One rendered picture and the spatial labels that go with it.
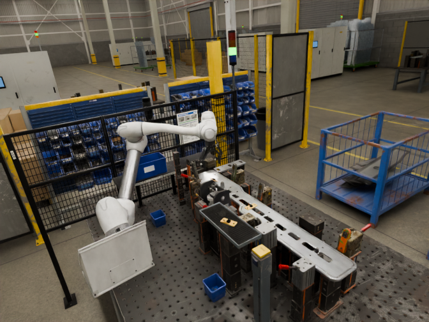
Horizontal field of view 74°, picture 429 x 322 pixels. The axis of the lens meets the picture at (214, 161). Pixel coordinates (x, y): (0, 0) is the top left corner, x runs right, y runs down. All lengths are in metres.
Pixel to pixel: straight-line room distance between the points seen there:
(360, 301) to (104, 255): 1.42
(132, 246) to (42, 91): 6.75
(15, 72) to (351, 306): 7.82
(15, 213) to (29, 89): 4.87
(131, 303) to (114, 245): 0.34
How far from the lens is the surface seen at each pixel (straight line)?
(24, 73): 8.23
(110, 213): 1.90
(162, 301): 1.82
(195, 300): 1.78
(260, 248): 1.35
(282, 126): 5.09
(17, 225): 3.90
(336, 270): 1.54
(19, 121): 6.19
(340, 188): 3.96
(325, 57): 13.49
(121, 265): 1.91
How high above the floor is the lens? 2.05
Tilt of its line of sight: 24 degrees down
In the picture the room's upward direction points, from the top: 5 degrees counter-clockwise
